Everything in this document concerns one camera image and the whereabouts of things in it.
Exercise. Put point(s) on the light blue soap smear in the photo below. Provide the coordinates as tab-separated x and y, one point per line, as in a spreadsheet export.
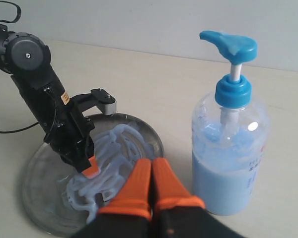
117	151

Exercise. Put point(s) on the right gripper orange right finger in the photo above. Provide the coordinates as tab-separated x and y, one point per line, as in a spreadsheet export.
179	214

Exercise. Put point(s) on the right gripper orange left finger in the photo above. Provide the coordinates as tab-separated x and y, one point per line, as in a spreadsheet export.
128	215

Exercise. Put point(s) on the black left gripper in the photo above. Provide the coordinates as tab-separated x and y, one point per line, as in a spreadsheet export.
67	130

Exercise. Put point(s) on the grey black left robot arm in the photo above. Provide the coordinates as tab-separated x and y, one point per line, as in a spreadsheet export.
28	60

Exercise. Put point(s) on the blue soap pump bottle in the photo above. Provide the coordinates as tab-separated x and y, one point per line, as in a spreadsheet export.
229	131

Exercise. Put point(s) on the round steel plate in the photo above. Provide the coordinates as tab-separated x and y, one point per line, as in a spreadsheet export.
45	179

